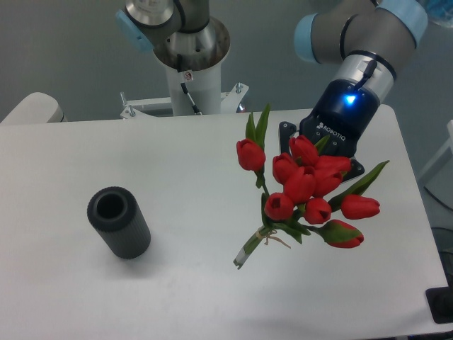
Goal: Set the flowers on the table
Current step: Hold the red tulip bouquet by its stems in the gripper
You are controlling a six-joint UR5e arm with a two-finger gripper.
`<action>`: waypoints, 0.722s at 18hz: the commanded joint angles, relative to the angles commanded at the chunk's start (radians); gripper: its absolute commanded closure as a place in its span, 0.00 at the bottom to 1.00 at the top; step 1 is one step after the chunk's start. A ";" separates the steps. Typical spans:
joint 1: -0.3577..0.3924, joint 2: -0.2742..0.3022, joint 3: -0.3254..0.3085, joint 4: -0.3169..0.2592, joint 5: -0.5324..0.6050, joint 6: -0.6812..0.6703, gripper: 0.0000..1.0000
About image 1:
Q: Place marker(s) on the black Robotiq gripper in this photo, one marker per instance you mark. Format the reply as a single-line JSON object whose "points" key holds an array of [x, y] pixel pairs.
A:
{"points": [[343, 114]]}

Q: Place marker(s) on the red tulip bouquet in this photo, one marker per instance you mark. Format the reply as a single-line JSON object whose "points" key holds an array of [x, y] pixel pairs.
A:
{"points": [[306, 176]]}

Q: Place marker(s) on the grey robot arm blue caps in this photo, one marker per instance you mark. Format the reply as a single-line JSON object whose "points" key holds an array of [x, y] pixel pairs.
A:
{"points": [[370, 40]]}

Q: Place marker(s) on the white furniture at right edge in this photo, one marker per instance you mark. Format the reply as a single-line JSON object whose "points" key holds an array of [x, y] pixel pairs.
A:
{"points": [[435, 164]]}

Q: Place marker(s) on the black device at table edge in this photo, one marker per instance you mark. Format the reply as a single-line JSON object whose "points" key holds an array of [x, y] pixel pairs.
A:
{"points": [[440, 304]]}

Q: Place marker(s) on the black ribbed cylindrical vase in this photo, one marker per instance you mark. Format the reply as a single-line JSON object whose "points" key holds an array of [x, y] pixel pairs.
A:
{"points": [[114, 213]]}

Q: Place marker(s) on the white chair corner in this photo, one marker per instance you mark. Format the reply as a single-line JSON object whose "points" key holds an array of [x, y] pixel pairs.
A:
{"points": [[36, 108]]}

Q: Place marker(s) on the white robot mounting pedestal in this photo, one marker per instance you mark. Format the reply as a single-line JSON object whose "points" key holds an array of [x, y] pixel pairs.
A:
{"points": [[190, 93]]}

